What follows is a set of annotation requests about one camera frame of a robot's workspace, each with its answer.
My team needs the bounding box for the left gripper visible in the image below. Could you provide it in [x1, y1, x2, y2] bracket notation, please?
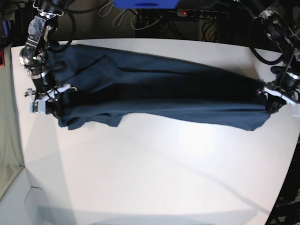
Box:
[257, 70, 300, 116]

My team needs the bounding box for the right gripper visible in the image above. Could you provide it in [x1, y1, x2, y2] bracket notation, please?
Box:
[24, 75, 77, 119]

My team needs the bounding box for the dark blue t-shirt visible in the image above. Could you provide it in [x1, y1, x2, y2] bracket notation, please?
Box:
[48, 45, 269, 131]

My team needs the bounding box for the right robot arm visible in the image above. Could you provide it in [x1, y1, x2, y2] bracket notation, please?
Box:
[19, 0, 72, 118]

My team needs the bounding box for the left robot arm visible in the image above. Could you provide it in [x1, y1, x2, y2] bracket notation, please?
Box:
[238, 0, 300, 117]

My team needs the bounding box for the red box at left edge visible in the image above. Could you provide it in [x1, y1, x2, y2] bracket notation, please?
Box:
[0, 50, 5, 67]

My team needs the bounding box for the blue cylinder at left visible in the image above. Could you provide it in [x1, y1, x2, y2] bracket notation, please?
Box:
[2, 20, 10, 38]

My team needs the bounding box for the blue overhead box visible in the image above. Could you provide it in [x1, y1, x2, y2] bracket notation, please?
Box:
[113, 0, 179, 9]

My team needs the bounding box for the black power strip red light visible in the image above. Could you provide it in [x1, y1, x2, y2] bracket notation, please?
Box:
[176, 9, 229, 20]

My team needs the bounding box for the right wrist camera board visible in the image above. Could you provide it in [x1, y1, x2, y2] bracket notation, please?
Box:
[30, 100, 39, 113]

